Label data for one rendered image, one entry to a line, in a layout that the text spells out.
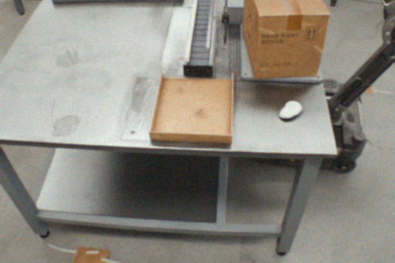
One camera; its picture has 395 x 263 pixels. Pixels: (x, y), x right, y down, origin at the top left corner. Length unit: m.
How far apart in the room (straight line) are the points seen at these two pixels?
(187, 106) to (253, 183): 0.92
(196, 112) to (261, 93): 0.25
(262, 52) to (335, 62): 1.69
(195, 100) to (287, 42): 0.37
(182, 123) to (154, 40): 0.49
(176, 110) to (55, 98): 0.46
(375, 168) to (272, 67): 1.18
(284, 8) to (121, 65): 0.66
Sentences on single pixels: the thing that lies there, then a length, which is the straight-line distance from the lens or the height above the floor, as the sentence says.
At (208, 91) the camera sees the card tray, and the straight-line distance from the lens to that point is 1.44.
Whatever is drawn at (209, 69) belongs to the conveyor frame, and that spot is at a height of 0.86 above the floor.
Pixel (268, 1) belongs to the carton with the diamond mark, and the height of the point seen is 1.12.
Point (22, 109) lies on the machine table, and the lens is 1.55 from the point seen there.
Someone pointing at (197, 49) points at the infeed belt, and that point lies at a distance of 1.55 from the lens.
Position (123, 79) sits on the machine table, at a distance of 1.53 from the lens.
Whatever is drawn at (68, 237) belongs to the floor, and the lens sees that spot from 2.14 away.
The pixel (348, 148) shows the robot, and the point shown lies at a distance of 2.13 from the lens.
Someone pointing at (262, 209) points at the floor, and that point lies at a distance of 2.12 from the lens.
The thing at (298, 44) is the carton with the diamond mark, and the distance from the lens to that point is 1.41.
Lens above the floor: 1.81
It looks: 46 degrees down
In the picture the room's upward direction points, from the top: 2 degrees counter-clockwise
